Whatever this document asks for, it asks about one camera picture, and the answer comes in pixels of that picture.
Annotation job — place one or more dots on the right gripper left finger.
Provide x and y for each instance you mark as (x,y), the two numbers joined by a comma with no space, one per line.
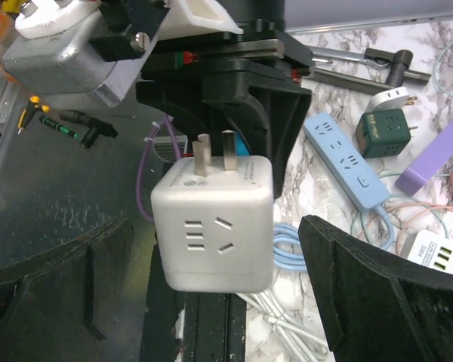
(59,305)

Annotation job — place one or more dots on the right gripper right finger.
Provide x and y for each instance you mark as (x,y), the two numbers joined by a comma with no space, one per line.
(374,305)

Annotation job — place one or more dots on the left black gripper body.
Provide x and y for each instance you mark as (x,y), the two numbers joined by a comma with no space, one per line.
(244,79)

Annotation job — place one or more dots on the blue plug adapter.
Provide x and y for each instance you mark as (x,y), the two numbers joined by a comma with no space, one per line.
(241,148)

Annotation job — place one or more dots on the white USB charger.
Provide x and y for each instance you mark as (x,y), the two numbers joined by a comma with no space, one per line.
(430,250)

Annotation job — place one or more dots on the dark green cube socket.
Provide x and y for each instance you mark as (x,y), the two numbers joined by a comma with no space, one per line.
(382,133)

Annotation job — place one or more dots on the white cartoon cube adapter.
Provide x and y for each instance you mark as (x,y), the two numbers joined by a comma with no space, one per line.
(214,220)

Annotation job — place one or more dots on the purple USB power strip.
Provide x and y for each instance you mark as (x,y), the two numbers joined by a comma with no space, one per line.
(428,162)

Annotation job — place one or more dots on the white round plug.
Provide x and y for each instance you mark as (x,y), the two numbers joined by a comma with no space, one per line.
(301,342)

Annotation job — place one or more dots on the white two-pin adapter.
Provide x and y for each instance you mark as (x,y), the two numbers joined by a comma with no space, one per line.
(394,98)

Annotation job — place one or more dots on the black L-shaped tool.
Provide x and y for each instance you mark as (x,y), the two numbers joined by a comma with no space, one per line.
(95,126)

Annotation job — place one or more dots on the black yellow small screwdriver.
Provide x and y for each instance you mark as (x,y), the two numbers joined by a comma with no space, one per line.
(33,106)

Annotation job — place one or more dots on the black metal base rail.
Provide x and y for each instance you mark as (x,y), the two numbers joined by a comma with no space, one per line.
(190,326)

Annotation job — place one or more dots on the green handled screwdriver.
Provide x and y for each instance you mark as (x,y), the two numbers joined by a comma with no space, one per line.
(55,125)

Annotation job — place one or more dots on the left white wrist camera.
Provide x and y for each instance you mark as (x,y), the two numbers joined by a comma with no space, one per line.
(52,56)

